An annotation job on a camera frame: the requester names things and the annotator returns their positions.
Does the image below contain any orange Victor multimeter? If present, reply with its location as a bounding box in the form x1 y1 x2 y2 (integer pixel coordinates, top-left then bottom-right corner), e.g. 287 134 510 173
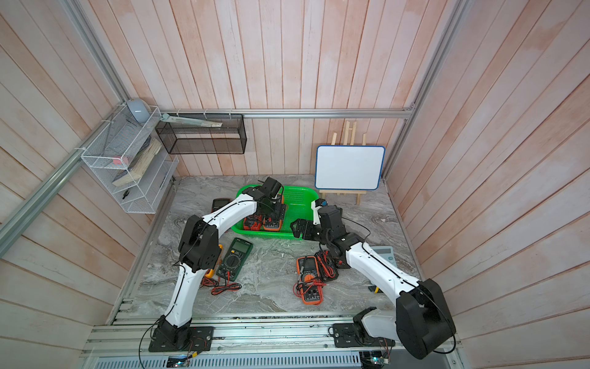
262 215 283 232

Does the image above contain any orange multimeter front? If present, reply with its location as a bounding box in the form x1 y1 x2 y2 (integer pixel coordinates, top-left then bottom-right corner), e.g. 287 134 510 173
293 256 324 305

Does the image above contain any red Delixi multimeter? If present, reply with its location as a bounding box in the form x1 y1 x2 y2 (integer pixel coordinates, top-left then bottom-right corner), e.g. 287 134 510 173
243 215 264 232

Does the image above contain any dark red DT9205A multimeter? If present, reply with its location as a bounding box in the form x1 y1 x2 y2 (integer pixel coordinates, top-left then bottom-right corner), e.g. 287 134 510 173
211 198 232 212

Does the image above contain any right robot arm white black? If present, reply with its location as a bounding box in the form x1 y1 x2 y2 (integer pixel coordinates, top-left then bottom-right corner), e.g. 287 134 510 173
290 205 456 359

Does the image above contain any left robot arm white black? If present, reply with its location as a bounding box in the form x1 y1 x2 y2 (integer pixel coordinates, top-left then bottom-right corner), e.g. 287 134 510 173
150 177 282 352

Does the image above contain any green plastic basket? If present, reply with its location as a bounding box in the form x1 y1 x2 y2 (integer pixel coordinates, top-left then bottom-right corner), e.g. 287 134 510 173
231 186 319 239

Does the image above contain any black multimeter face down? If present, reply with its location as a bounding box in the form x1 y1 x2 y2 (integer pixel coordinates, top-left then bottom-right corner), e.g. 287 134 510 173
314 250 338 282

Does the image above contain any green DT9205A multimeter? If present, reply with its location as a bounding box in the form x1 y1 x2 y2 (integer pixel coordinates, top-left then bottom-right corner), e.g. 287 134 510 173
216 238 254 281

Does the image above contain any yellow multimeter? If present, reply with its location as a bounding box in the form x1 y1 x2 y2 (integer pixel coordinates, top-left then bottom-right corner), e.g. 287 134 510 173
204 244 223 279

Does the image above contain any grey desk calculator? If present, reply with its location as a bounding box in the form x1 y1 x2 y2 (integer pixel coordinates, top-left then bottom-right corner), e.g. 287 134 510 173
372 246 397 266

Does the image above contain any grey computer mouse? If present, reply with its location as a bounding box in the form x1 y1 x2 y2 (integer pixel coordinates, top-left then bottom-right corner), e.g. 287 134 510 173
126 98 151 125

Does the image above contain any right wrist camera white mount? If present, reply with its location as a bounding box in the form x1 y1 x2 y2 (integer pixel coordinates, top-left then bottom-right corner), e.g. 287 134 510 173
311 198 327 225

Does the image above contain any small whiteboard blue frame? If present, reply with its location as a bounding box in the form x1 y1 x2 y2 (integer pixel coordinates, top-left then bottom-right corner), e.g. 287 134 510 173
315 145 386 191

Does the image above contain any black mesh wall basket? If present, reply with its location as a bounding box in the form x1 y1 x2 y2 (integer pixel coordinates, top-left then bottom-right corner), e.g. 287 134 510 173
156 113 247 155

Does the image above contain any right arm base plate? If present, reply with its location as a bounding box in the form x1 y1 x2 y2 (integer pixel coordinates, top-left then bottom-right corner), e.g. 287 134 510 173
329 323 396 348

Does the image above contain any white wire wall shelf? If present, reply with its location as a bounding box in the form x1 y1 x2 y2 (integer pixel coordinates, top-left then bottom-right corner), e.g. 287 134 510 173
81 102 179 215

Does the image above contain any aluminium wall rail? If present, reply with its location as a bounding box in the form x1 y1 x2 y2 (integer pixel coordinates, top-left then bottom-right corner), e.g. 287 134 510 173
161 109 413 119

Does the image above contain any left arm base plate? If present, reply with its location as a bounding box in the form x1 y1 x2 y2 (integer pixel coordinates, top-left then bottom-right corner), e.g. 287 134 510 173
148 326 214 353

